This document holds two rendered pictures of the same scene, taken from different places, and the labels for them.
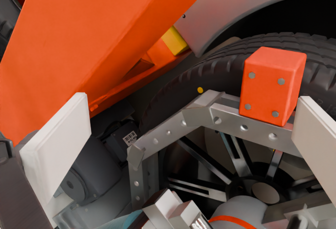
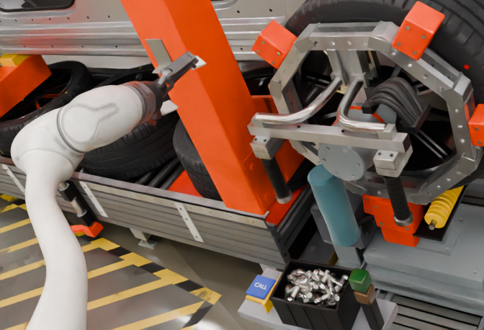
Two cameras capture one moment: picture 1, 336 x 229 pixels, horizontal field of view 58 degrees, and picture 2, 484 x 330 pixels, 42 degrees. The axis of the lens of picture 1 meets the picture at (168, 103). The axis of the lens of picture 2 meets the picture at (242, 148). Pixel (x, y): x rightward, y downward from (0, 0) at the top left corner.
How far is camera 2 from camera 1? 1.40 m
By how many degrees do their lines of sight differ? 38
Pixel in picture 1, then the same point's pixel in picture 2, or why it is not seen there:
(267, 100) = (271, 52)
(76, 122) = (168, 104)
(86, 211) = (374, 249)
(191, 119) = (276, 94)
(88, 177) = not seen: hidden behind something
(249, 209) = not seen: hidden behind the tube
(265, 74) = (258, 46)
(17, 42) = (196, 141)
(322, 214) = (336, 67)
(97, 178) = not seen: hidden behind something
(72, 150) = (169, 108)
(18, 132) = (244, 196)
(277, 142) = (294, 62)
